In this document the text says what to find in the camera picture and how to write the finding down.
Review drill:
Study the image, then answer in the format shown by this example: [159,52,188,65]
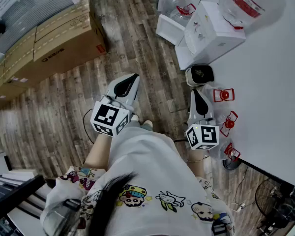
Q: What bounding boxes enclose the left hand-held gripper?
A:
[90,74,141,138]

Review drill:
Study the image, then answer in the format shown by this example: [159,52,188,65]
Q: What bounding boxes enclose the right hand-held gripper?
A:
[185,88,220,151]

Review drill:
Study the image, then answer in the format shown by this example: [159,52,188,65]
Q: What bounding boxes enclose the white water dispenser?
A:
[174,0,246,71]

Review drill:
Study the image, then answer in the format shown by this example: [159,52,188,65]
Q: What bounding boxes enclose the person's right forearm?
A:
[186,153,208,179]

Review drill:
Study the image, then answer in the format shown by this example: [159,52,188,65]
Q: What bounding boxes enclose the person's left forearm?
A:
[83,131,114,169]

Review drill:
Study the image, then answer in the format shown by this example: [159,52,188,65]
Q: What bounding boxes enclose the large wrapped water jug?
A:
[218,0,286,30]

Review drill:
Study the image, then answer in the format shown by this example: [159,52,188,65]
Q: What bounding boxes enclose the black bin with white rim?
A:
[185,64,215,87]

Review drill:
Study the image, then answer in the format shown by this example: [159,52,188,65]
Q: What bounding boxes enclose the black round floor base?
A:
[222,156,242,171]

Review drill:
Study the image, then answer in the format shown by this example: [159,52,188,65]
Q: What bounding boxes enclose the large printed cardboard box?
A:
[32,0,108,89]

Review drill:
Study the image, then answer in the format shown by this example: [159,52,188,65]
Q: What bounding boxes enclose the white cartoon print shirt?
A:
[40,125,236,236]

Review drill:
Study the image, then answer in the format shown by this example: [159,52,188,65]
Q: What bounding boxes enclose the black floor fan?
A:
[254,177,295,231]

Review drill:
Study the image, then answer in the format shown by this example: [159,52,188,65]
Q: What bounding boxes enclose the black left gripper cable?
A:
[83,108,95,145]

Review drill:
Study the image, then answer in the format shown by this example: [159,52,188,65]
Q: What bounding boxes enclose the thin gold bracelet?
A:
[186,155,209,163]

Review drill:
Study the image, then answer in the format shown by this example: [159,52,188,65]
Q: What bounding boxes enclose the white charger cable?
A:
[227,200,246,213]

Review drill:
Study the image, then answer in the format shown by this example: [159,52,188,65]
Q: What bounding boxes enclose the black frame table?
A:
[0,173,47,222]

